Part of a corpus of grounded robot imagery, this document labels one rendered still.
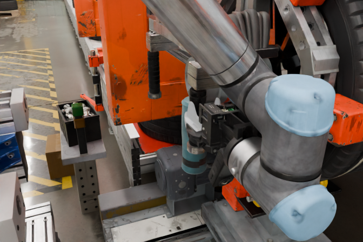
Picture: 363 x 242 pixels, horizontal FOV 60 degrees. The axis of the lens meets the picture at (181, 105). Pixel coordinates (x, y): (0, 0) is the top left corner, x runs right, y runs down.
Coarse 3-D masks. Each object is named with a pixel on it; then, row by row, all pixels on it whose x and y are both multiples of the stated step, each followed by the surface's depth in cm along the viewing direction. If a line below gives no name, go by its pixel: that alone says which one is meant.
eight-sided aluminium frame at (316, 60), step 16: (224, 0) 94; (288, 0) 66; (288, 16) 67; (304, 16) 69; (288, 32) 68; (304, 32) 64; (320, 32) 65; (304, 48) 64; (320, 48) 63; (336, 48) 64; (304, 64) 64; (320, 64) 62; (336, 64) 64
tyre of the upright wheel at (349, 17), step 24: (336, 0) 65; (360, 0) 63; (336, 24) 66; (360, 24) 62; (360, 48) 62; (360, 72) 62; (360, 96) 63; (360, 144) 68; (336, 168) 73; (360, 168) 80
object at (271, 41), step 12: (276, 12) 88; (276, 24) 88; (324, 24) 69; (276, 36) 89; (288, 36) 84; (288, 48) 86; (276, 60) 96; (288, 60) 85; (276, 72) 97; (288, 72) 86; (336, 84) 69
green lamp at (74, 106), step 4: (72, 104) 118; (76, 104) 118; (80, 104) 118; (72, 108) 115; (76, 108) 116; (80, 108) 116; (72, 112) 116; (76, 112) 116; (80, 112) 117; (76, 116) 117
